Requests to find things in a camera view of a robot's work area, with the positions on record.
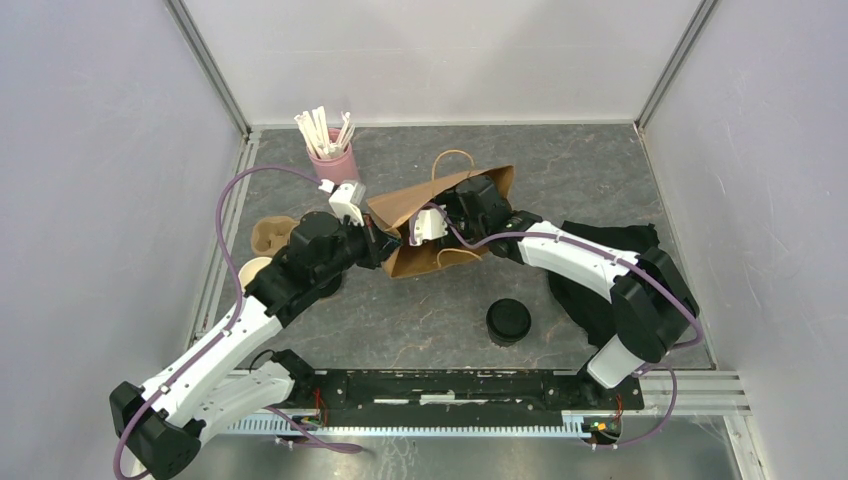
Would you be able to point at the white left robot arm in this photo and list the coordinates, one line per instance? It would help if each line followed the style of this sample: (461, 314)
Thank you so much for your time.
(165, 421)

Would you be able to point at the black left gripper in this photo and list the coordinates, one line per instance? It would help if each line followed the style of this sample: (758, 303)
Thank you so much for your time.
(379, 245)

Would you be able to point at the brown cardboard cup carrier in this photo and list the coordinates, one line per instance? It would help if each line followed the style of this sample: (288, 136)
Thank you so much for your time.
(270, 234)

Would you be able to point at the black cloth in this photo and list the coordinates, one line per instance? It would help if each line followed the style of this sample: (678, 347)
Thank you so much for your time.
(587, 309)

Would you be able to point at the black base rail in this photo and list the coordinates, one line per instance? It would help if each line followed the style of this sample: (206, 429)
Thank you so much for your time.
(455, 398)

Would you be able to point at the white wrapped straws bundle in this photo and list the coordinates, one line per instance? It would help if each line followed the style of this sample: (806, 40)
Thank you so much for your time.
(320, 139)

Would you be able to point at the pink straw holder cup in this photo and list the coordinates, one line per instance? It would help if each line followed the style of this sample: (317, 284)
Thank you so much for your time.
(338, 169)

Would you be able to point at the brown paper bag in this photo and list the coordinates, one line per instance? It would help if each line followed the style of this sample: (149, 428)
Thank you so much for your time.
(394, 213)

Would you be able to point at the stack of paper cups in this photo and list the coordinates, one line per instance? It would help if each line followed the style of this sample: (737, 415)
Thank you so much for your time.
(250, 269)

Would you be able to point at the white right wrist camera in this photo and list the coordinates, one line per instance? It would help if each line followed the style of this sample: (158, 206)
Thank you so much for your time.
(426, 225)

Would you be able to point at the stack of black lids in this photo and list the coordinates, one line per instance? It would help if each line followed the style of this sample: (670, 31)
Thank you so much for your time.
(328, 285)

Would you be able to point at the aluminium slotted cable duct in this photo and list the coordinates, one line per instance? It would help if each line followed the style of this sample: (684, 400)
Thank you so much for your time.
(246, 405)

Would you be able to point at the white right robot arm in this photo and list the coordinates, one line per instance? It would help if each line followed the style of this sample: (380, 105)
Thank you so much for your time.
(650, 304)

